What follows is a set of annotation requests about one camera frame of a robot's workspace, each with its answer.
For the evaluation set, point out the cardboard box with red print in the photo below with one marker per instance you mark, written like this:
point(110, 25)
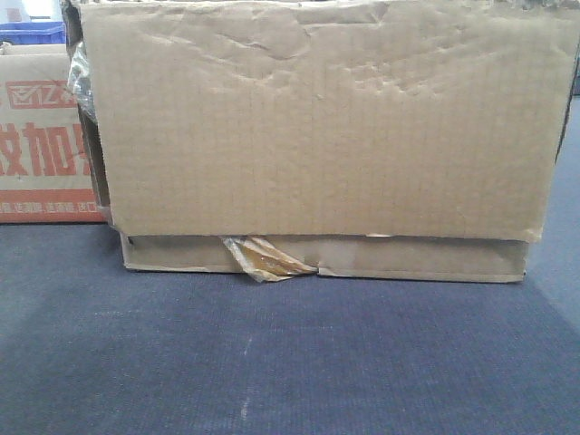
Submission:
point(45, 176)

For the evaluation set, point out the blue plastic crate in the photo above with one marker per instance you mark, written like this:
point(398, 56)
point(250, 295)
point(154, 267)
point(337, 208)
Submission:
point(48, 32)

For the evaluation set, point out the plain brown cardboard box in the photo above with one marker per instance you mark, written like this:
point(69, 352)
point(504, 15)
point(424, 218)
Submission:
point(384, 139)

